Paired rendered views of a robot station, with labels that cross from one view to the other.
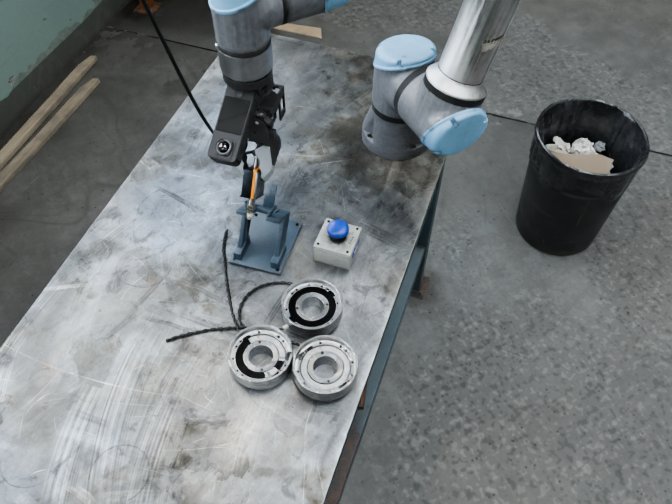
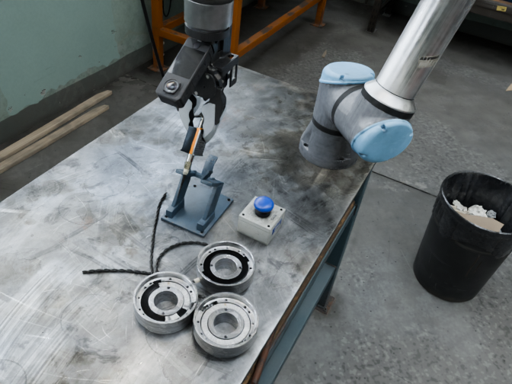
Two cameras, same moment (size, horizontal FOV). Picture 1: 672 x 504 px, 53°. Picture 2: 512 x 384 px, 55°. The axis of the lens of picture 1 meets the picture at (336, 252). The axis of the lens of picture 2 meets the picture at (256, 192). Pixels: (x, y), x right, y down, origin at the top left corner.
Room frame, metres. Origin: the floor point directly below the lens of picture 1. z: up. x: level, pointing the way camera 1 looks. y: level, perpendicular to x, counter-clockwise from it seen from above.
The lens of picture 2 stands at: (0.05, -0.04, 1.51)
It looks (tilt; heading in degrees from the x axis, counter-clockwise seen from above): 41 degrees down; 4
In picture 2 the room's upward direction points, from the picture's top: 8 degrees clockwise
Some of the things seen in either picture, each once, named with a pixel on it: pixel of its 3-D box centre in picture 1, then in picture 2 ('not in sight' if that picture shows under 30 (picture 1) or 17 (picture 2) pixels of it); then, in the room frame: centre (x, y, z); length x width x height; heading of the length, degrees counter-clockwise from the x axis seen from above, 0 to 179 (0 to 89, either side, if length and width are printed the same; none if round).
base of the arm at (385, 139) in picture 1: (398, 118); (332, 134); (1.08, -0.13, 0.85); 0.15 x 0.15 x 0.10
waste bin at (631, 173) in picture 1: (572, 183); (465, 241); (1.50, -0.76, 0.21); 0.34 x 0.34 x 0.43
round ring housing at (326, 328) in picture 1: (312, 309); (225, 269); (0.62, 0.04, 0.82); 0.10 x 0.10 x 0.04
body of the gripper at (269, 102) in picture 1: (252, 97); (208, 57); (0.79, 0.13, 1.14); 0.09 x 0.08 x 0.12; 164
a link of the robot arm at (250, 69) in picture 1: (243, 55); (206, 10); (0.79, 0.13, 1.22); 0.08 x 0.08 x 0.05
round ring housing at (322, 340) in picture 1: (325, 369); (225, 325); (0.50, 0.01, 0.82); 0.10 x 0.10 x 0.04
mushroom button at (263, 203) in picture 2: (337, 234); (263, 210); (0.76, 0.00, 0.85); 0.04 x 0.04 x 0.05
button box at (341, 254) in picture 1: (339, 241); (263, 218); (0.77, -0.01, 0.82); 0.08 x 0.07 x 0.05; 161
